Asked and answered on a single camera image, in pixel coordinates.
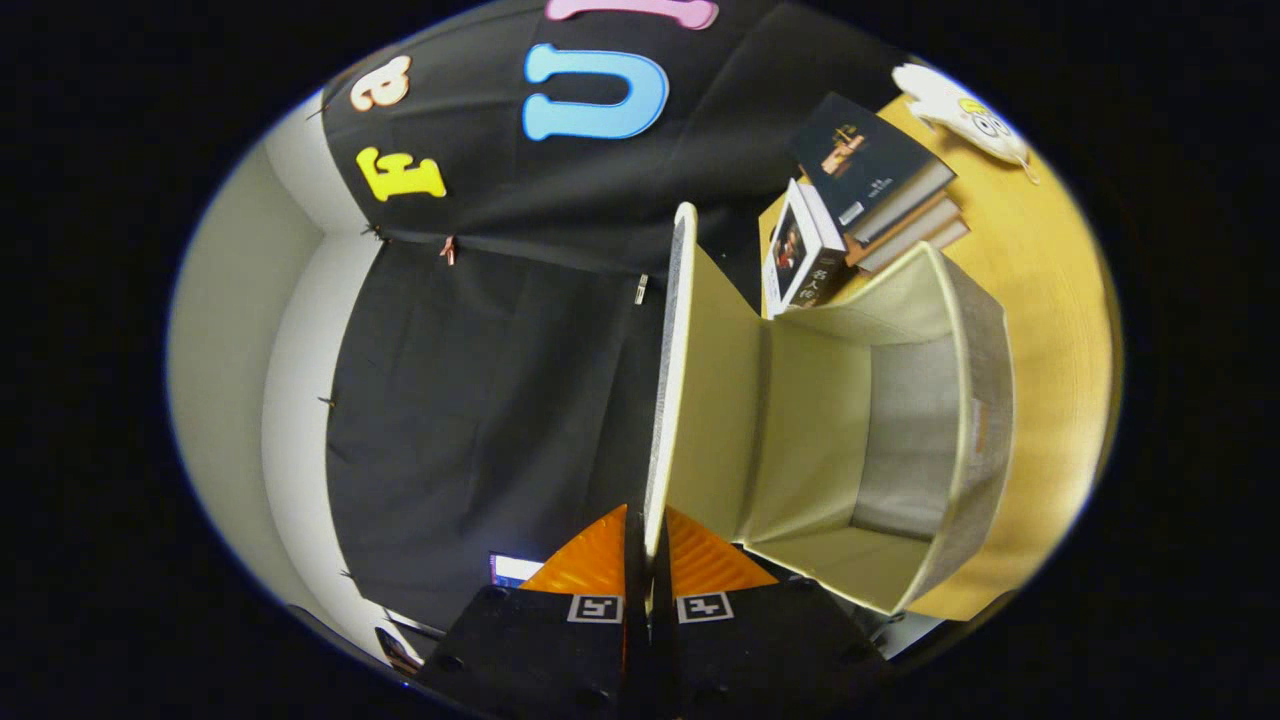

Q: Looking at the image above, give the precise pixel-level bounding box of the white plush toy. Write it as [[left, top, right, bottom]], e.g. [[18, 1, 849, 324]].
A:
[[892, 63, 1041, 186]]

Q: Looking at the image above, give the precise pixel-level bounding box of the bright lit screen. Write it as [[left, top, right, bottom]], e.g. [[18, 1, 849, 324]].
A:
[[490, 553, 546, 588]]

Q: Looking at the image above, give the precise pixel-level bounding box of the grey fabric storage box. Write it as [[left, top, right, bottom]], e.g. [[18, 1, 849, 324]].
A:
[[645, 202, 1016, 616]]

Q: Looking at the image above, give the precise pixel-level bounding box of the white cover book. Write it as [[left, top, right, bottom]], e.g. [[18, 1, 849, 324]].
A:
[[762, 180, 849, 319]]

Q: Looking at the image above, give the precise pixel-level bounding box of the black backdrop cloth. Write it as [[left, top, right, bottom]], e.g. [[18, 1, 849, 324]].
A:
[[322, 0, 911, 641]]

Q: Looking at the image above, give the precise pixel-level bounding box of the dark cover book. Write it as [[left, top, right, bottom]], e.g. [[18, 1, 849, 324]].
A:
[[790, 92, 956, 246]]

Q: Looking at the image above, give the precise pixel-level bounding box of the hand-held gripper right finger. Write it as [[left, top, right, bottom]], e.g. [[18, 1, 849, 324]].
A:
[[650, 505, 891, 720]]

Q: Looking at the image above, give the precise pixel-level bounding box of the brown cover book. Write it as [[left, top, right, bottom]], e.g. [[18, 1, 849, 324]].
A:
[[858, 220, 971, 276], [845, 192, 963, 269]]

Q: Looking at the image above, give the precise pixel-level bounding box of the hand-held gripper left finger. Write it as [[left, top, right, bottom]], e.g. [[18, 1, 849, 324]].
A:
[[415, 503, 643, 720]]

